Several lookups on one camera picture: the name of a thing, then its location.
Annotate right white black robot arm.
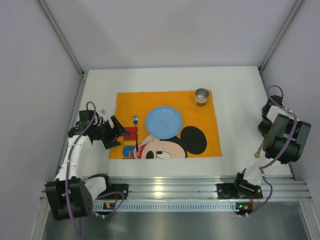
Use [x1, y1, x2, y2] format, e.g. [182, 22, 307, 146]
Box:
[234, 95, 311, 194]

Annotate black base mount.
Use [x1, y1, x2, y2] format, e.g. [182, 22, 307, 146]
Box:
[216, 183, 263, 200]
[97, 183, 129, 200]

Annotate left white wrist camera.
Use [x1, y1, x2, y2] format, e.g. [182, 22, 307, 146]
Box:
[98, 109, 108, 122]

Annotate blue plastic plate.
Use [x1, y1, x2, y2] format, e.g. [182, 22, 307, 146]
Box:
[145, 106, 183, 140]

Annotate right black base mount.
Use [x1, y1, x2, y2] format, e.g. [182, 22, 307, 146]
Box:
[216, 183, 263, 200]

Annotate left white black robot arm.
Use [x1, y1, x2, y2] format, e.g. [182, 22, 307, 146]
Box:
[45, 109, 131, 221]

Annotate blue metallic fork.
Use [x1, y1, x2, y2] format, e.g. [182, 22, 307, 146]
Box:
[132, 114, 139, 152]

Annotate left aluminium frame post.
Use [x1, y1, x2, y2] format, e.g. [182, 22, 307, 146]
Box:
[36, 0, 84, 76]

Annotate paper cup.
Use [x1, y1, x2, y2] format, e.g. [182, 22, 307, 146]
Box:
[195, 88, 210, 107]

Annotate aluminium frame post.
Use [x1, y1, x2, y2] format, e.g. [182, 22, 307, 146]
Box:
[258, 0, 306, 74]
[36, 0, 84, 76]

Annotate gold spoon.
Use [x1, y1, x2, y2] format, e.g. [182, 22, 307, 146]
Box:
[254, 140, 264, 159]

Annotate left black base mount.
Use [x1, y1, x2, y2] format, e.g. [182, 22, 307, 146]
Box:
[97, 183, 129, 200]

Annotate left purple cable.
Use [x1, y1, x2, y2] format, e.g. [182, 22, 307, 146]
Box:
[64, 101, 125, 238]

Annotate orange cartoon mouse placemat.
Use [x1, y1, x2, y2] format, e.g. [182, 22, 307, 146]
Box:
[109, 90, 222, 160]

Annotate aluminium rail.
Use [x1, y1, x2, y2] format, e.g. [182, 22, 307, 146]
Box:
[39, 176, 312, 200]

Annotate slotted cable duct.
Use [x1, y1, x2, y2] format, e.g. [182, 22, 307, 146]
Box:
[92, 201, 252, 213]

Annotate right aluminium frame post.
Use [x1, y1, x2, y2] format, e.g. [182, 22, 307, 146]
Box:
[258, 0, 306, 74]

